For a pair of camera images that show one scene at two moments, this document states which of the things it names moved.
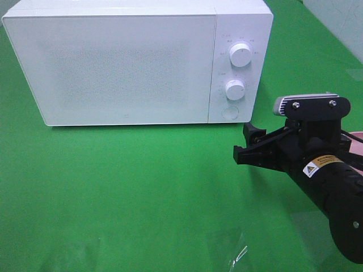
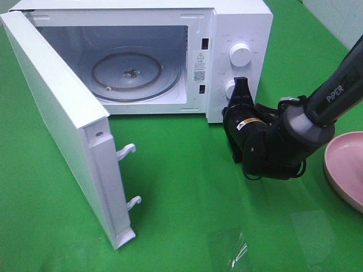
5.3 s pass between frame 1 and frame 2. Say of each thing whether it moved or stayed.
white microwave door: moved
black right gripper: moved
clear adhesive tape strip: stayed
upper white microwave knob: stayed
